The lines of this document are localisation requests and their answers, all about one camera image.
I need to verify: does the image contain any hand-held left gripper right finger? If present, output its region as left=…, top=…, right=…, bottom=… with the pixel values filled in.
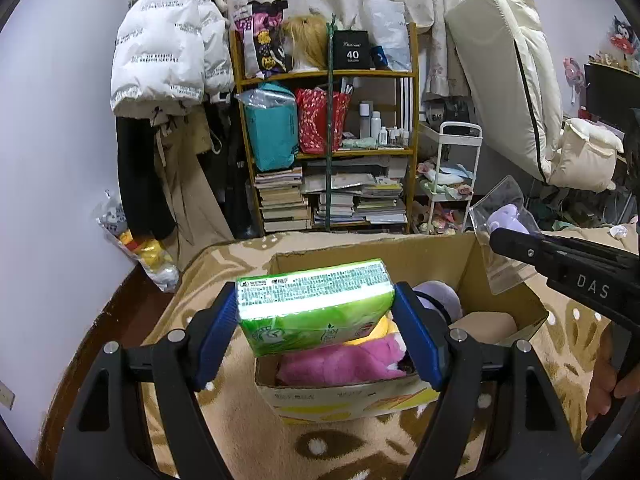
left=394, top=282, right=583, bottom=480

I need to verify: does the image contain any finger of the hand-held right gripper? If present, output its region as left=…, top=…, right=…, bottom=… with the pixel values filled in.
left=490, top=228, right=568, bottom=276
left=535, top=232, right=640, bottom=261

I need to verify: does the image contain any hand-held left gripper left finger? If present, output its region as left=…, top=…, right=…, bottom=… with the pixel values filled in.
left=52, top=282, right=238, bottom=480

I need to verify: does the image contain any clear bag with purple toy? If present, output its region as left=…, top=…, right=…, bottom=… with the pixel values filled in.
left=470, top=176, right=540, bottom=295

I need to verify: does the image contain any yellow plush dog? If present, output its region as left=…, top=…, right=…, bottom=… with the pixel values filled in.
left=345, top=312, right=401, bottom=348

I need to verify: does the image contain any pink swirl roll plush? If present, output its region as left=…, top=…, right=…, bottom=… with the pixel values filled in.
left=450, top=311, right=517, bottom=345

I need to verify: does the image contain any pink plush bear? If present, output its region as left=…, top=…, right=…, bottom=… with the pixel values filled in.
left=277, top=332, right=408, bottom=387

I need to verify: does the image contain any printed cardboard box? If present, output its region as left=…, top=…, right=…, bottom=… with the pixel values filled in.
left=254, top=232, right=550, bottom=426

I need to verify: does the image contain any green tissue pack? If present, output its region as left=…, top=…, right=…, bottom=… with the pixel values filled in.
left=235, top=258, right=396, bottom=358

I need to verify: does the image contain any person's right hand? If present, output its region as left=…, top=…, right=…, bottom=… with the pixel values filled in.
left=586, top=327, right=621, bottom=422

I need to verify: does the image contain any pile of dark clothes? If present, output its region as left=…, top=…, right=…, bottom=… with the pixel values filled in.
left=520, top=180, right=621, bottom=233

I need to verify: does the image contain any round purple plush toy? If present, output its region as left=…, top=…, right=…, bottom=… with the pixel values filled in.
left=412, top=281, right=463, bottom=323

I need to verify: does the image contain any cream cushion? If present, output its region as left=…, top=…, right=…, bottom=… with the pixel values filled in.
left=547, top=117, right=625, bottom=193

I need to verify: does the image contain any white trolley cart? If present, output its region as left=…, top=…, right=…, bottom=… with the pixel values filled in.
left=417, top=121, right=483, bottom=235

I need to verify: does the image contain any plastic bag of plush toys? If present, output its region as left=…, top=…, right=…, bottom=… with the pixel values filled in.
left=92, top=190, right=181, bottom=293

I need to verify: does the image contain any beige coat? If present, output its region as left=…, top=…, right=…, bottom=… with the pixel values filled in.
left=152, top=107, right=236, bottom=261

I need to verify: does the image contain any pile of magazines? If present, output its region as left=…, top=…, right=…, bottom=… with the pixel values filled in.
left=302, top=157, right=408, bottom=228

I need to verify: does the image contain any stack of books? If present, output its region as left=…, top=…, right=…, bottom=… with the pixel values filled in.
left=255, top=167, right=312, bottom=233

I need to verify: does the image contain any black hanging bag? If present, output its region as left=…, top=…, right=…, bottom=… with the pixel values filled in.
left=207, top=92, right=261, bottom=238

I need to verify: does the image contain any cream folded mattress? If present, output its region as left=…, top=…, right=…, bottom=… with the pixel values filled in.
left=444, top=0, right=566, bottom=183

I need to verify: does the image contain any black hanging garment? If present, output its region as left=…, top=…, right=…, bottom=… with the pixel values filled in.
left=115, top=115, right=176, bottom=241

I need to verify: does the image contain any row of cosmetic bottles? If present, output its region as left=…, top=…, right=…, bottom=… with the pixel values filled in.
left=359, top=101, right=412, bottom=150

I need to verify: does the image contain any teal bag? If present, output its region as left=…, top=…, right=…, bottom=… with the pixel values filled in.
left=235, top=82, right=299, bottom=172

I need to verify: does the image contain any wooden shelf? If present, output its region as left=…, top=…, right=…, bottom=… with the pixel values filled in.
left=229, top=22, right=420, bottom=235

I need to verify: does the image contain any green pole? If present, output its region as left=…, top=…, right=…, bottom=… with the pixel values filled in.
left=324, top=17, right=335, bottom=233

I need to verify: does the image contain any red gift bag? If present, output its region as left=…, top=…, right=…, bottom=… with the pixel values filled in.
left=295, top=88, right=352, bottom=155

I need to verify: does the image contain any white plastic bag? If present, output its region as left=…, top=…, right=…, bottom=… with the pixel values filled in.
left=367, top=0, right=413, bottom=72

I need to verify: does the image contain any black box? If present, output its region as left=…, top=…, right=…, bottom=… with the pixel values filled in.
left=331, top=31, right=373, bottom=70

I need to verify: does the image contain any white puffer jacket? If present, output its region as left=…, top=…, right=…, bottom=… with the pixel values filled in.
left=110, top=0, right=235, bottom=117

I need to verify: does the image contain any purple patterned cloth bag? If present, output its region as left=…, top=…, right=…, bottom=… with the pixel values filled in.
left=235, top=0, right=290, bottom=78

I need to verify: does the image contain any blonde wig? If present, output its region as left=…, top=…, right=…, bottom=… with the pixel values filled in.
left=280, top=15, right=331, bottom=72

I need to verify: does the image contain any pink wall ornament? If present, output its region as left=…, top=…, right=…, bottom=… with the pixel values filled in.
left=562, top=56, right=586, bottom=106

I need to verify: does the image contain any colourful wall figure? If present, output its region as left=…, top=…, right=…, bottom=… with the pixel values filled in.
left=607, top=15, right=640, bottom=56

